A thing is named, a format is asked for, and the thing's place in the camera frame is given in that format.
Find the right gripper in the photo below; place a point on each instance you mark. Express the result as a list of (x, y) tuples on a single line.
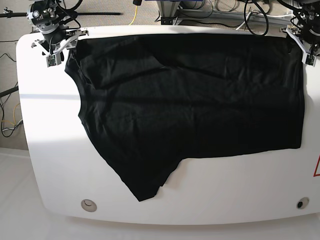
[(56, 39)]

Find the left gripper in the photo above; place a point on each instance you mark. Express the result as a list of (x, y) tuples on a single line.
[(307, 38)]

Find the black T-shirt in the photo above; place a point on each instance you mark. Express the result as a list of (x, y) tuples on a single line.
[(149, 101)]

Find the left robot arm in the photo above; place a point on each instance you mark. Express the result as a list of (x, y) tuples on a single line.
[(306, 21)]

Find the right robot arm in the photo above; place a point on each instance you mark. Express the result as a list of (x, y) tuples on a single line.
[(58, 26)]

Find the black tripod stand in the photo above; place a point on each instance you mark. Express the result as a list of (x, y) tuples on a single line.
[(7, 13)]

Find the red triangle warning sticker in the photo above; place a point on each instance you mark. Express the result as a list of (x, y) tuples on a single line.
[(317, 168)]

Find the left table grommet cap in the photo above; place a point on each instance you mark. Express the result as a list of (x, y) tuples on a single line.
[(88, 205)]

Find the table grommet cap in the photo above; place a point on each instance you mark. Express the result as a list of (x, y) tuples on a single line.
[(302, 203), (88, 205)]

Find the right table grommet cap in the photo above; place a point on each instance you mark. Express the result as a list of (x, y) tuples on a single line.
[(302, 203)]

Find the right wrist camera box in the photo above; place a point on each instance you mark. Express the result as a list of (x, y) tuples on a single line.
[(53, 60)]

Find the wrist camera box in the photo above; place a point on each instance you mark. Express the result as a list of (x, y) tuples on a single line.
[(309, 59), (53, 60)]

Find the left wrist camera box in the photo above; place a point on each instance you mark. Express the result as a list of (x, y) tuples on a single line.
[(309, 59)]

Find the aluminium frame base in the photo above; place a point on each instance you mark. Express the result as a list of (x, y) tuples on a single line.
[(227, 13)]

